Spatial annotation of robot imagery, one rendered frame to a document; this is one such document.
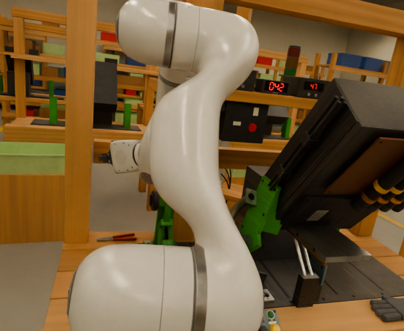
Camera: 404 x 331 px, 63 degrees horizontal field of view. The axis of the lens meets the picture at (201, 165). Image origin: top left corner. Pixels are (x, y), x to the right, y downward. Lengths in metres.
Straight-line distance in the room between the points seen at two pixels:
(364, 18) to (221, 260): 1.35
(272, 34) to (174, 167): 12.27
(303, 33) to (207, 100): 12.90
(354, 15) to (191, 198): 1.28
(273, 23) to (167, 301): 12.43
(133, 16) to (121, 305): 0.39
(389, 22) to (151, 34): 1.31
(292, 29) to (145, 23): 12.61
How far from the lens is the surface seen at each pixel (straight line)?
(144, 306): 0.38
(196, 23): 0.53
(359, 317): 1.25
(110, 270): 0.39
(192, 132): 0.43
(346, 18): 1.56
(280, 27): 12.81
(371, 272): 1.55
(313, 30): 13.61
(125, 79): 7.90
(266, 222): 1.10
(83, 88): 1.23
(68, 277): 1.23
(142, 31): 0.52
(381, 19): 1.66
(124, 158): 1.02
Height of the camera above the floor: 1.58
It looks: 15 degrees down
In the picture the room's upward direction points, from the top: 7 degrees clockwise
